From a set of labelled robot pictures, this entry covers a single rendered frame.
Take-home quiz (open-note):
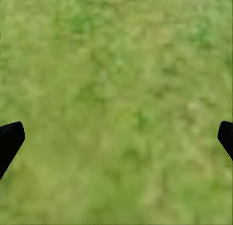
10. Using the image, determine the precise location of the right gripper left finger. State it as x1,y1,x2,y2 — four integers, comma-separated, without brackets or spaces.
0,121,25,179

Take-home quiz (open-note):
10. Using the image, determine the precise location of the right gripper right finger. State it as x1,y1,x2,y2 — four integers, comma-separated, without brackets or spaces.
217,121,233,160

